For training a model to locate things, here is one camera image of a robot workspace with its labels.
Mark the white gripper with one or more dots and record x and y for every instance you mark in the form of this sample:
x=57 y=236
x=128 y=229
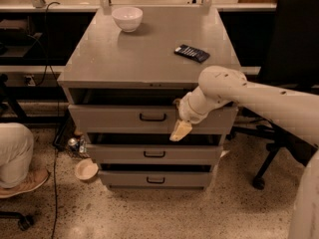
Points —
x=187 y=111

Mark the grey top drawer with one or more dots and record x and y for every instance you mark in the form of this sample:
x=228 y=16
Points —
x=145 y=119

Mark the grey drawer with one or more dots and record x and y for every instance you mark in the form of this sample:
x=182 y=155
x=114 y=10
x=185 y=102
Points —
x=145 y=119
x=154 y=154
x=135 y=179

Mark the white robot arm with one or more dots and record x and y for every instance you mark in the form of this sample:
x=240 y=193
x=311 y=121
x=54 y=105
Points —
x=296 y=112

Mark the grey middle drawer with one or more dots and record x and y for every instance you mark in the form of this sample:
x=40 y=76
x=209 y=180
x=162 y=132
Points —
x=154 y=154

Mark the grey metal drawer cabinet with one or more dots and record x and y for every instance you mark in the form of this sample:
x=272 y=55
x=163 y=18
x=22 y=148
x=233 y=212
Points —
x=112 y=68

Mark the grey bottom drawer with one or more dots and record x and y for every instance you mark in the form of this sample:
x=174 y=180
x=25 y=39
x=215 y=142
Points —
x=135 y=179

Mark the dark blue calculator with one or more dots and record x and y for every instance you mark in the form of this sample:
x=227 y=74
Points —
x=192 y=53

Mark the small bowl on floor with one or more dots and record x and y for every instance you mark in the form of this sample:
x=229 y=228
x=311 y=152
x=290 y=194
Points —
x=86 y=169

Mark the white ceramic bowl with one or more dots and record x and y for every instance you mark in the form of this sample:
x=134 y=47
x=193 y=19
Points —
x=128 y=19

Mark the drink can on floor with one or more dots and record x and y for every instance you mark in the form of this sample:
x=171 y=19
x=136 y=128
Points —
x=73 y=144

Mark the black office chair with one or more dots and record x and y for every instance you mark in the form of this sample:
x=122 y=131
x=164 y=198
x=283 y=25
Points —
x=283 y=44

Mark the tan sneaker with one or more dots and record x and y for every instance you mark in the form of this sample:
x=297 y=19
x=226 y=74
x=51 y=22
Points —
x=33 y=181

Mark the black chair caster base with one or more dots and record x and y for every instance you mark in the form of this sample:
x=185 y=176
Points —
x=24 y=221

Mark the wall power outlet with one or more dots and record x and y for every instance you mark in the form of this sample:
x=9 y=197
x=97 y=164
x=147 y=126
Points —
x=29 y=80

